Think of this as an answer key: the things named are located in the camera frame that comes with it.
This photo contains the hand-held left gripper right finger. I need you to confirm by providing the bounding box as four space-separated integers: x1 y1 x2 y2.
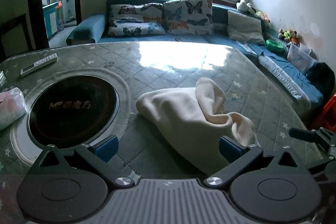
205 135 311 188

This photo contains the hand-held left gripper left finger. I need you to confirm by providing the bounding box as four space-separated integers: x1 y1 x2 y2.
31 135 133 188

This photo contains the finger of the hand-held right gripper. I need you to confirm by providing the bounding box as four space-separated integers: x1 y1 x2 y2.
288 127 336 154
306 154 336 180

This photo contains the cream long-sleeve top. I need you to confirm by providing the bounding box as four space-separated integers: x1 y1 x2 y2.
136 77 260 174

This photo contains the red plastic stool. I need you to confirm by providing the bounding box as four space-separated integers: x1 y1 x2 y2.
310 93 336 130

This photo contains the black round induction cooktop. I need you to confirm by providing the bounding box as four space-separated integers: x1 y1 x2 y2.
27 75 120 149

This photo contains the black bag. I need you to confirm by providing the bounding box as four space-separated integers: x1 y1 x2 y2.
306 62 336 99

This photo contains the blue white quilted sofa pad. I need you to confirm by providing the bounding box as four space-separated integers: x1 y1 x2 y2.
258 55 308 102

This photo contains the clear plastic bag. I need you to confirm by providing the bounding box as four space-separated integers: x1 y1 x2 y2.
287 43 315 74

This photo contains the green bowl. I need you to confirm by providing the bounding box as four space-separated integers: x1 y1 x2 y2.
266 39 285 53

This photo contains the pile of small plush toys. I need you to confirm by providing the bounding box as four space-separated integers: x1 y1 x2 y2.
278 28 301 46

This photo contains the pink white tissue pack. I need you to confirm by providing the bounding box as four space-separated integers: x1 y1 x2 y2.
0 87 27 131

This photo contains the blue sofa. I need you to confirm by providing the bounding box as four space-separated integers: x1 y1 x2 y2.
66 0 324 119

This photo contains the white remote control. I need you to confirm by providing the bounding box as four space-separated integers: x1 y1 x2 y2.
20 53 58 77

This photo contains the beige cushion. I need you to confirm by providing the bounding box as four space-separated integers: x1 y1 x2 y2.
226 10 266 45

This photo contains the colourful plush toy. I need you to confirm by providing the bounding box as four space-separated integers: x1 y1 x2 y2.
256 10 271 24

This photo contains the large butterfly print pillow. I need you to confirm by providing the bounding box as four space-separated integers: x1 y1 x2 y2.
163 0 214 35

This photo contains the light blue cabinet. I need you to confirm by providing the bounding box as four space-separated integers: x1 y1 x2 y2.
43 0 63 37

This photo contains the dark wooden chair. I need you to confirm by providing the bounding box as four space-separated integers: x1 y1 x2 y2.
0 13 35 57

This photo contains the dark wooden door frame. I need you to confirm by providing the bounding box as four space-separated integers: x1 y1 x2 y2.
28 0 82 50

